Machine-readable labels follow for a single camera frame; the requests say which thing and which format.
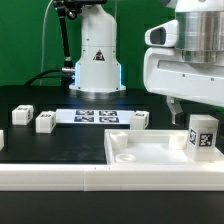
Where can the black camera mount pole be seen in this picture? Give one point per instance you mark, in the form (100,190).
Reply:
(70,9)

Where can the white obstacle fence wall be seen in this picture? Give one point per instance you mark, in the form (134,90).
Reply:
(29,177)

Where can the white square tabletop part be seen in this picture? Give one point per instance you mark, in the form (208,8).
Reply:
(144,147)

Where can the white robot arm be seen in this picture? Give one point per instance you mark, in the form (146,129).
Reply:
(185,59)

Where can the white block at left edge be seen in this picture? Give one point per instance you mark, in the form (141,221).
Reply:
(1,139)

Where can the white plate with fiducial tags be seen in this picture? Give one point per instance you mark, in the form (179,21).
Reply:
(82,116)

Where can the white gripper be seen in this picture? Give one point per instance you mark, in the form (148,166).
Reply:
(165,73)

